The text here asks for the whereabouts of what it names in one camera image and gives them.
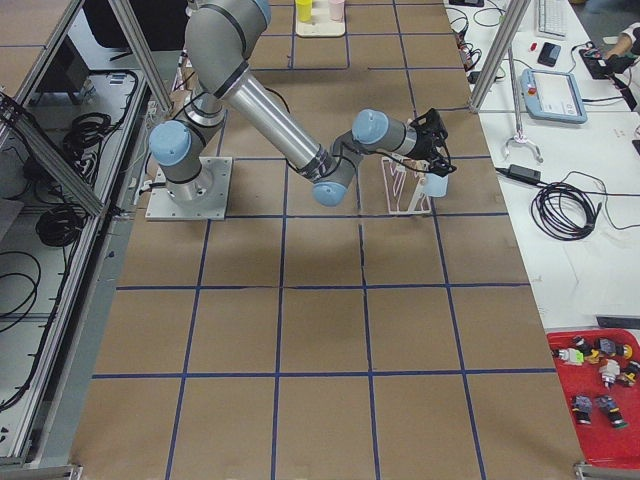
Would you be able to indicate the white keyboard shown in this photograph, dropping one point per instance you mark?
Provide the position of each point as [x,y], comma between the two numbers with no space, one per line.
[550,19]

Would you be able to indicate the grabber reach tool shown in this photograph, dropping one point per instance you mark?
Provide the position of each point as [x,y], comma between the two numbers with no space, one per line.
[519,139]

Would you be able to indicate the black power adapter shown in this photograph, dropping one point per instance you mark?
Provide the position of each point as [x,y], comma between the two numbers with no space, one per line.
[524,174]

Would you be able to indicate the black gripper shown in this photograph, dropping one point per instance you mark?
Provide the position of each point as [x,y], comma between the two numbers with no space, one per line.
[426,147]

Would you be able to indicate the light blue cup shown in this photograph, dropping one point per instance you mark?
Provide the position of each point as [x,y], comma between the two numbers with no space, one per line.
[436,186]

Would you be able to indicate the black smartphone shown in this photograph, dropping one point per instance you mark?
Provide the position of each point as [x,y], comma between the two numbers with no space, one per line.
[549,54]

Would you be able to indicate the aluminium frame post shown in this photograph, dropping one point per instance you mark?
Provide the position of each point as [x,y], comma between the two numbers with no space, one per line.
[502,41]

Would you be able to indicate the cream plastic tray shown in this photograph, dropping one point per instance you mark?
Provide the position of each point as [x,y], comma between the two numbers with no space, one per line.
[320,25]

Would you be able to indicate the pink cup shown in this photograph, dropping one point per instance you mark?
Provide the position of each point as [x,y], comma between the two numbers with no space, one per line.
[336,10]

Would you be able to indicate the teach pendant tablet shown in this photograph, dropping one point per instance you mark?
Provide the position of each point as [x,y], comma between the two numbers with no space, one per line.
[552,96]

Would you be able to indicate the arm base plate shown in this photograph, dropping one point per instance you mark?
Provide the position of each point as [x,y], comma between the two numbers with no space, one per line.
[204,198]

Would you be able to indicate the yellow cup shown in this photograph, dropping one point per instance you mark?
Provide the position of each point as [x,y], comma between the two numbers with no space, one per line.
[304,10]

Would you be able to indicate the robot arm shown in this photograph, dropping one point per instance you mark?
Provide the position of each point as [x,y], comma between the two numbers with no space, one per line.
[220,37]

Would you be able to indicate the white wire cup rack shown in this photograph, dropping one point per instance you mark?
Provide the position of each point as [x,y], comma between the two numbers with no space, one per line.
[405,186]

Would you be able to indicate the red parts tray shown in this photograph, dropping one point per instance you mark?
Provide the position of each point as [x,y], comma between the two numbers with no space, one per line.
[599,375]

